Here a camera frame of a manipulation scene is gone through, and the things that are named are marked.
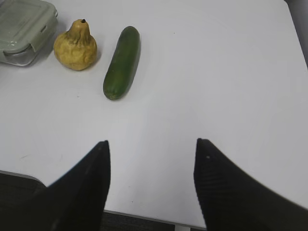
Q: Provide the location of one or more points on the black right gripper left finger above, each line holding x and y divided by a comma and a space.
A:
75, 202

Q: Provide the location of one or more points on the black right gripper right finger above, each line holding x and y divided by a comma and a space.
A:
231, 200

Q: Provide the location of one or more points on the green cucumber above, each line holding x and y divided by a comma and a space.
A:
123, 66

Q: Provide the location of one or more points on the yellow pear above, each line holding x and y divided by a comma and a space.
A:
76, 48

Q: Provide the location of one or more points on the green lidded glass container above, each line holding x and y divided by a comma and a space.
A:
25, 28

